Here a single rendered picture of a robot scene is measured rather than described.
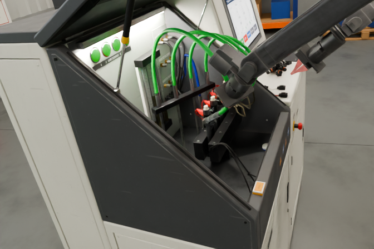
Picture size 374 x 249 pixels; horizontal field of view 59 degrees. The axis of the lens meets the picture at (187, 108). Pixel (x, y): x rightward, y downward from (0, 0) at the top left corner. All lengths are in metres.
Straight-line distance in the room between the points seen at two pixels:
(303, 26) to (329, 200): 1.89
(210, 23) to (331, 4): 0.87
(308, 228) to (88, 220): 1.41
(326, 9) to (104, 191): 0.88
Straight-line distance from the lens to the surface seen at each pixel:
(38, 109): 1.17
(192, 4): 1.50
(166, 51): 1.52
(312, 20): 0.71
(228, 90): 0.92
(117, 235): 1.33
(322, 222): 2.35
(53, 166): 1.29
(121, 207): 1.20
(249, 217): 0.98
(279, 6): 6.52
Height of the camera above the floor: 1.65
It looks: 26 degrees down
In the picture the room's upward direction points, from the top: 8 degrees counter-clockwise
